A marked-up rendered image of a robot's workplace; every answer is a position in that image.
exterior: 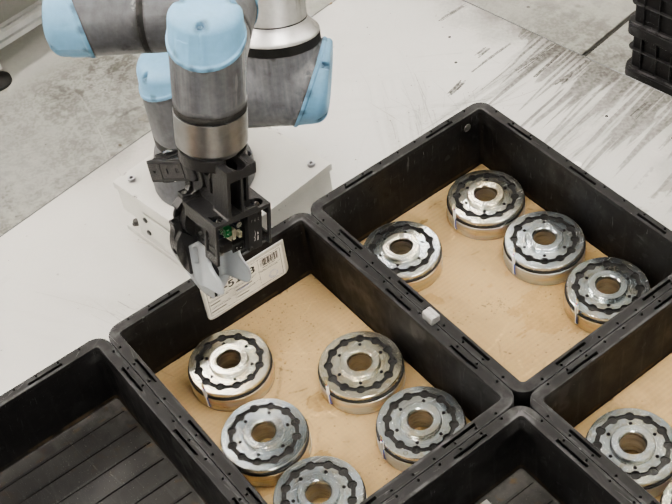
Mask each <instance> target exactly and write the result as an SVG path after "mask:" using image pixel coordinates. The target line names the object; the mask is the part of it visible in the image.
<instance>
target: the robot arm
mask: <svg viewBox="0 0 672 504"><path fill-rule="evenodd" d="M42 23H43V29H44V34H45V37H46V40H47V42H48V44H49V46H50V48H51V50H52V51H53V52H54V53H55V54H57V55H59V56H62V57H73V58H80V57H90V58H96V56H109V55H126V54H141V55H140V57H139V59H138V62H137V67H136V73H137V78H138V82H139V93H140V96H141V98H142V99H143V102H144V106H145V109H146V113H147V117H148V120H149V124H150V127H151V131H152V135H153V138H154V142H155V147H154V157H153V159H151V160H148V161H146V163H147V166H148V169H149V172H150V176H151V179H152V182H153V183H154V187H155V190H156V193H157V194H158V196H159V197H160V198H161V199H162V200H163V201H164V202H165V203H167V204H168V205H170V206H172V207H174V210H173V219H171V220H169V224H170V246H171V249H172V251H173V253H174V254H175V256H176V257H177V259H178V260H179V262H180V263H181V265H182V266H183V268H184V269H185V270H186V272H187V273H188V274H189V276H190V277H191V279H192V280H193V281H194V283H195V284H196V285H197V286H198V288H199V289H200V290H202V291H203V292H204V293H205V294H206V295H208V296H209V297H211V298H213V299H214V298H215V297H218V296H220V295H223V294H224V287H225V285H226V283H227V281H228V279H229V276H231V277H234V278H236V279H239V280H241V281H244V282H249V281H250V280H251V277H252V275H251V270H250V268H249V266H248V265H247V263H246V262H245V260H244V259H243V257H242V255H241V252H240V250H241V249H244V247H245V248H246V249H247V250H248V251H252V250H254V249H257V248H259V247H261V246H262V245H263V241H262V238H264V239H265V240H266V241H267V242H269V243H271V242H272V236H271V203H270V202H269V201H267V200H266V199H265V198H264V197H262V196H261V195H260V194H258V193H257V192H256V191H254V190H253V189H252V188H250V185H251V184H252V182H253V180H254V177H255V173H256V161H255V160H254V156H253V153H252V150H251V148H250V146H249V145H248V143H247V142H248V128H258V127H278V126H293V127H298V125H307V124H317V123H320V122H322V121H323V120H324V119H325V118H326V117H327V115H328V111H329V105H330V96H331V85H332V69H333V41H332V39H331V38H327V37H326V36H324V37H322V38H321V34H320V26H319V24H318V22H317V21H316V20H314V19H313V18H312V17H310V16H309V15H308V14H307V10H306V0H43V2H42ZM261 210H263V211H264V212H266V213H267V230H266V229H265V228H263V227H262V211H261Z"/></svg>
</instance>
